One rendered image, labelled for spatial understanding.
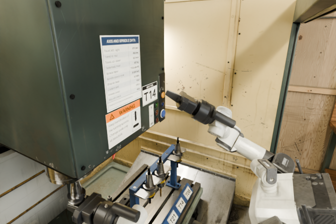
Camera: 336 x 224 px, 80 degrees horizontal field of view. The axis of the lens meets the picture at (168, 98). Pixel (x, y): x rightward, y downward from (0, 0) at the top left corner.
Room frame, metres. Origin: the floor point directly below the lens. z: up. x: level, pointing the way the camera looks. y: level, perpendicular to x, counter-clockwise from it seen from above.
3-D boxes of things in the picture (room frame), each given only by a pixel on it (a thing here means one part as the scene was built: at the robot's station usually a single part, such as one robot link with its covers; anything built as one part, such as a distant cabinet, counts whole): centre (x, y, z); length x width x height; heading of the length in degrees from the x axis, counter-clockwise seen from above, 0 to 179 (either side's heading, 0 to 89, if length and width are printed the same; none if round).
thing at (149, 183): (0.82, 0.09, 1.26); 0.04 x 0.04 x 0.07
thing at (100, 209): (0.57, 0.25, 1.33); 0.13 x 0.12 x 0.10; 156
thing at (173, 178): (1.18, -0.04, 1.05); 0.10 x 0.05 x 0.30; 62
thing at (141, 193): (0.77, 0.12, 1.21); 0.07 x 0.05 x 0.01; 62
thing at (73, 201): (0.61, 0.34, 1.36); 0.06 x 0.06 x 0.03
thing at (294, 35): (1.20, -0.72, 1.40); 0.04 x 0.04 x 1.20; 62
